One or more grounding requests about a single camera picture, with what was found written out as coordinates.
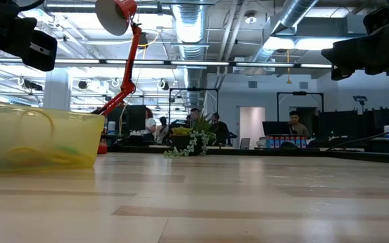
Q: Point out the potted succulent plant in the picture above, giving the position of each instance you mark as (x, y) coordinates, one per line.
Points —
(194, 135)

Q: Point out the colourful striped box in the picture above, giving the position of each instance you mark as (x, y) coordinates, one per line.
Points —
(285, 141)

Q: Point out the grey office chair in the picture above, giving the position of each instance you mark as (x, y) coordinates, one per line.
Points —
(245, 143)

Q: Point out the studio light on stand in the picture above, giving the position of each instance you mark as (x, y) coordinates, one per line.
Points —
(360, 98)

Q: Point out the black computer monitor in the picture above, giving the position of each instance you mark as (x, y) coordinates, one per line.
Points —
(338, 123)
(275, 128)
(385, 119)
(133, 118)

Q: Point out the white column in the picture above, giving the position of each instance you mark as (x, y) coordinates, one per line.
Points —
(56, 89)

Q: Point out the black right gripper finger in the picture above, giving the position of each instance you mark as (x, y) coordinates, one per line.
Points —
(343, 72)
(356, 52)

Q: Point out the white wipes canister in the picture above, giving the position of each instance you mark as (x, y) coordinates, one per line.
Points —
(388, 132)
(111, 127)

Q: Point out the yellow translucent plastic bin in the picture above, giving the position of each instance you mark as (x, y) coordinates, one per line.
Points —
(39, 141)

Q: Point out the silver ventilation duct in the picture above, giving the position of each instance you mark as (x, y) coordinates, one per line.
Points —
(189, 23)
(296, 10)

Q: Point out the person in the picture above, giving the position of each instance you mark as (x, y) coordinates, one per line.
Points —
(194, 114)
(149, 123)
(298, 126)
(219, 130)
(163, 130)

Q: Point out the black metal gantry frame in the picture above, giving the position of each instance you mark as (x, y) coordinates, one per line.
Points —
(299, 92)
(194, 89)

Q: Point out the red desk lamp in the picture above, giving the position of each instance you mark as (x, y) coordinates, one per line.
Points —
(127, 86)

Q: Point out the linear ceiling light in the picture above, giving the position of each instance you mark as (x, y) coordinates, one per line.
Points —
(79, 61)

